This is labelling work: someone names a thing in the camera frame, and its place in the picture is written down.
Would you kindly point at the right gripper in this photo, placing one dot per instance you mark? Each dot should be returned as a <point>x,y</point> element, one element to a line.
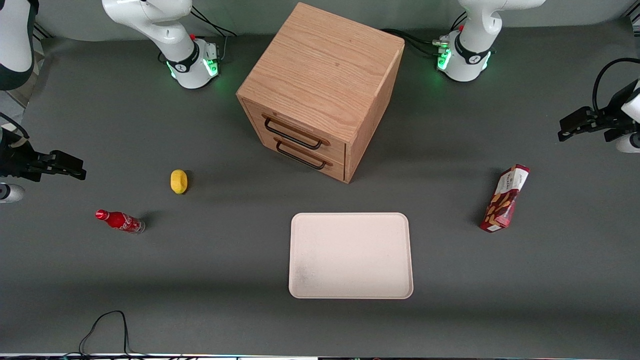
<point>15,161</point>

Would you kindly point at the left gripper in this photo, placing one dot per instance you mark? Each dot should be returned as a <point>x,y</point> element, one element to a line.
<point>610,119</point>

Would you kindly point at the red cookie box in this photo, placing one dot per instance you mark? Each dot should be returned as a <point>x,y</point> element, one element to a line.
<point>505,199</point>

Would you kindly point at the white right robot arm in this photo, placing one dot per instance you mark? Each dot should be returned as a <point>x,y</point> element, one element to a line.
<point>165,30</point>

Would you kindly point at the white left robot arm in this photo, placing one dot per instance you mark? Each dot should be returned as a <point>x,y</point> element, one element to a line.
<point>472,37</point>

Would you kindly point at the cream plastic tray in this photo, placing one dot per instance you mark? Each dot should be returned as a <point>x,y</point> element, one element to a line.
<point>350,255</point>

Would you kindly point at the red cola bottle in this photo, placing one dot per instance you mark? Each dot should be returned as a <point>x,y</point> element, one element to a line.
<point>120,220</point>

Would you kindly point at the yellow lemon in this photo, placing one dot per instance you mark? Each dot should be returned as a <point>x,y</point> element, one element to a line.
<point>179,181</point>

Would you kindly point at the wooden drawer front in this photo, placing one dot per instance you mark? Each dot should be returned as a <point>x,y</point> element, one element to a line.
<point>335,148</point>
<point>265,137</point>

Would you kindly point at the wooden drawer cabinet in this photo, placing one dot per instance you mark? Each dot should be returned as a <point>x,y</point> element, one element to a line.
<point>325,65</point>

